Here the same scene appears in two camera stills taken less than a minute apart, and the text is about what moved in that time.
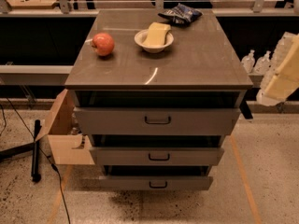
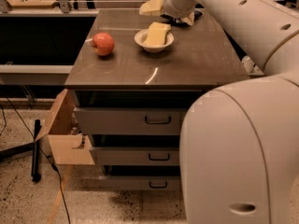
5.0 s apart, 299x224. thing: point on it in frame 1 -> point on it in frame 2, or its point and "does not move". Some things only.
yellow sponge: (156, 35) does not move
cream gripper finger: (285, 81) -> (191, 19)
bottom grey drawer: (153, 183) does not move
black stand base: (34, 147) does not move
